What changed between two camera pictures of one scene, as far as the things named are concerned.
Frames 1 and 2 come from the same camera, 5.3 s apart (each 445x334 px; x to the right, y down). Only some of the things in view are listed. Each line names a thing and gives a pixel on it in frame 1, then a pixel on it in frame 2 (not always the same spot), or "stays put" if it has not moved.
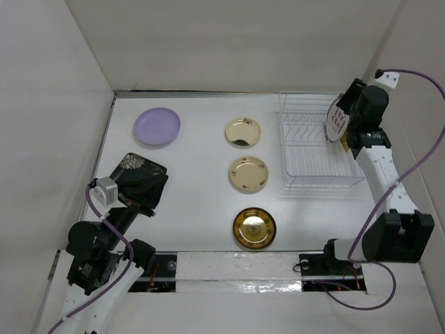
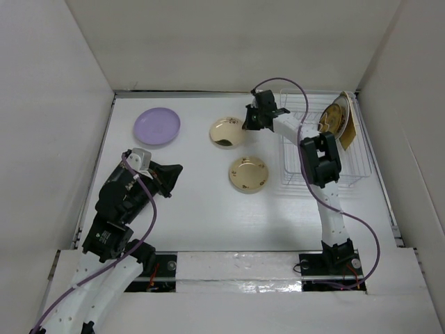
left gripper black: x=147 y=195 -> x=168 y=174
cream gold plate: x=248 y=174 stays put
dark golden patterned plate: x=254 y=228 -> x=330 y=119
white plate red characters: x=336 y=122 stays put
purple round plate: x=156 y=125 stays put
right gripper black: x=352 y=92 -> x=249 y=125
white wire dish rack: x=309 y=159 stays put
